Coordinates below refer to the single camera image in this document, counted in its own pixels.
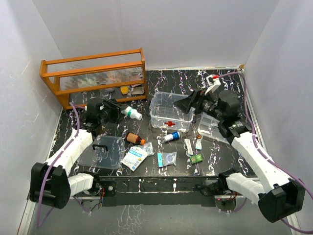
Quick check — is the clear divider tray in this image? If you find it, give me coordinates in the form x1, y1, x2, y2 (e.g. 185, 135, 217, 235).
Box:
198, 113, 228, 144

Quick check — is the clear box lid with handle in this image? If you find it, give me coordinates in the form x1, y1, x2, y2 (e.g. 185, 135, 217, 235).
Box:
78, 135, 125, 170

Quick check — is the yellow item on shelf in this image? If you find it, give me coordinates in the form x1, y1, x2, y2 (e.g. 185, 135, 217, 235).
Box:
120, 86, 129, 95

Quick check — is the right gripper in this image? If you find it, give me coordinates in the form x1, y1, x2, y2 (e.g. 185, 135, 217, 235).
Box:
174, 88, 224, 122

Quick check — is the clear first aid box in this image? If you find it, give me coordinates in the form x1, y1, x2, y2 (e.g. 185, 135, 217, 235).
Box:
150, 92, 193, 133

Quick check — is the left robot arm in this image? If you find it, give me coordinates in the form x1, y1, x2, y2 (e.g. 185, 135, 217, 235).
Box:
29, 98, 132, 209

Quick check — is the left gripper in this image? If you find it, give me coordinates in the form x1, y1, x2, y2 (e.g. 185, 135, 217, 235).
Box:
98, 99, 128, 125

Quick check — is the green small packet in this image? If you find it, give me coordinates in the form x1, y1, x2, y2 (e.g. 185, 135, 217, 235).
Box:
190, 154, 203, 164

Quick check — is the white bottle green band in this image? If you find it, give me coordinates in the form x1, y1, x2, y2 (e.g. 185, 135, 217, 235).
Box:
121, 106, 142, 120

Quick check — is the white blue medicine packet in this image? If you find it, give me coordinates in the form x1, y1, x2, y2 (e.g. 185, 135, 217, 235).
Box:
121, 146, 148, 171

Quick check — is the brown bottle orange cap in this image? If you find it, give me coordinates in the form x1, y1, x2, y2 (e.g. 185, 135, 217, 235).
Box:
126, 133, 146, 145

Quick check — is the clear bag teal header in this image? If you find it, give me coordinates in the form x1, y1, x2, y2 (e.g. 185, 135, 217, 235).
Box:
157, 152, 177, 167

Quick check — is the orange wooden shelf rack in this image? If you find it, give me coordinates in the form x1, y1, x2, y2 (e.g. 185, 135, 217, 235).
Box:
39, 47, 148, 110

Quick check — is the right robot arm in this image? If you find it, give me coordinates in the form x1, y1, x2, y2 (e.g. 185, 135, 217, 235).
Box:
174, 90, 305, 223

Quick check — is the cardboard box on shelf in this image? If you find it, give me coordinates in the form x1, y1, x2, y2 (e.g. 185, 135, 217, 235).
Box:
130, 84, 145, 95

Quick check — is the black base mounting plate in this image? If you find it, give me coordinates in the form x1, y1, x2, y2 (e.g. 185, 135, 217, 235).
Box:
99, 176, 247, 208

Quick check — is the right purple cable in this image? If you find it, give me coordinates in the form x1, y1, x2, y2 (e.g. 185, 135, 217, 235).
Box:
216, 70, 313, 235

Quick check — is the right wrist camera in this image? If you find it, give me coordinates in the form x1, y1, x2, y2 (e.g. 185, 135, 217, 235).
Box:
205, 74, 221, 94

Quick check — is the blue white spray can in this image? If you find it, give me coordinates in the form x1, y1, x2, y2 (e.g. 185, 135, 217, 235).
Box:
160, 131, 180, 143

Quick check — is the white teal ointment tube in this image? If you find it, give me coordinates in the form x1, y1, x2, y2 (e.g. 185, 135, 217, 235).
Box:
195, 134, 202, 150

